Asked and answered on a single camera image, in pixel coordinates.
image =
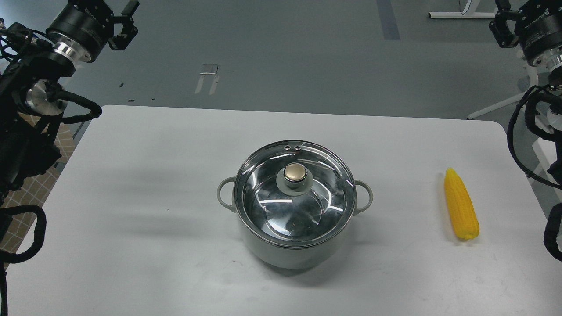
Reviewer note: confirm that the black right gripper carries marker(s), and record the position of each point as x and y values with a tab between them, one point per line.
537	31

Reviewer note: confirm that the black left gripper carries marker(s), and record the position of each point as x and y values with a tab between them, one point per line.
87	23

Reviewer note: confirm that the yellow corn cob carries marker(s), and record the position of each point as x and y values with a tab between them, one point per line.
461	211

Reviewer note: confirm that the glass pot lid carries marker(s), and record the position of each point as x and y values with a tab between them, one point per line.
294	194

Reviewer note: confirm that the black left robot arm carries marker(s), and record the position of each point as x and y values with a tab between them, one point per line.
33	103

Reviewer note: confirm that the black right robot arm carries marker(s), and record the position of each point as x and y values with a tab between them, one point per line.
548	95

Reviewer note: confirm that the grey pot with steel rim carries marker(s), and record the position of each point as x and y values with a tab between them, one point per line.
292	258

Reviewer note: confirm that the white floor bar base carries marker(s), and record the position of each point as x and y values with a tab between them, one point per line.
467	9

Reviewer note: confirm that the checkered brown cloth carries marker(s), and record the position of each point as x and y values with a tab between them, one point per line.
35	191

